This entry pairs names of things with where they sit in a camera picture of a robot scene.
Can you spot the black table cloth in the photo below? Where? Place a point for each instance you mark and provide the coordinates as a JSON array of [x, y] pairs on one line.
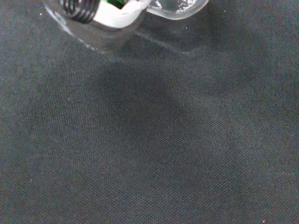
[[149, 140]]

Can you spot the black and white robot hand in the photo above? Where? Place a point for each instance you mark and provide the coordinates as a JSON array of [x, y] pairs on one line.
[[116, 16]]

